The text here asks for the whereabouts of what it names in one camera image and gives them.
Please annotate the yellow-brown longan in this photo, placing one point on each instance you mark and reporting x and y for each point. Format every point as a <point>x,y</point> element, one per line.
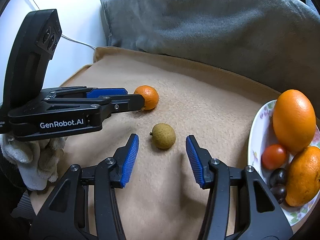
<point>163,136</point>

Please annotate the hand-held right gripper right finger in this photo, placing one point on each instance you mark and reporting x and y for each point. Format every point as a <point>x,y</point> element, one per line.
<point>195,162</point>

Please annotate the red tomato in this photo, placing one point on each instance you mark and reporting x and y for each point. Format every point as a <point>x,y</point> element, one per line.
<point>274,156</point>

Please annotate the dark grape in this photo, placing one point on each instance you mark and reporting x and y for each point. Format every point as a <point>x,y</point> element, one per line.
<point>278,176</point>
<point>278,192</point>

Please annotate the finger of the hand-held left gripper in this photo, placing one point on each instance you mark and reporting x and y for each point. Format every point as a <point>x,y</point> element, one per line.
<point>125,103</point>
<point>105,92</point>

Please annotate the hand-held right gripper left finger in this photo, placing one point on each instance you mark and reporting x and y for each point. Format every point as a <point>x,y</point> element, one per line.
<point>130,160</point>

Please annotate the beige blanket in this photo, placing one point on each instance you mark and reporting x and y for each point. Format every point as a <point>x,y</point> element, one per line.
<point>200,100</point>

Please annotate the grey blanket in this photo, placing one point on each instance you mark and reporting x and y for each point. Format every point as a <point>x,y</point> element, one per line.
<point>212,25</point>

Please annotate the large smooth orange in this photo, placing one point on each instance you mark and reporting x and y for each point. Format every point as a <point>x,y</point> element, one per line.
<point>293,120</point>

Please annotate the small mandarin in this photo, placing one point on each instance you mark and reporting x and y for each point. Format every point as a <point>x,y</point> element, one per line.
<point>151,97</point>

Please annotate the white floral plate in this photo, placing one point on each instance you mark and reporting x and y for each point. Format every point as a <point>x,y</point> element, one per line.
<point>255,142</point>

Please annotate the large orange with stem mark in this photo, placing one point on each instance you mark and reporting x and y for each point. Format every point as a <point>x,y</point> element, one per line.
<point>303,177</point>

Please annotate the person's left hand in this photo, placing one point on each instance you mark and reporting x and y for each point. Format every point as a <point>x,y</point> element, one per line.
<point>32,160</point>

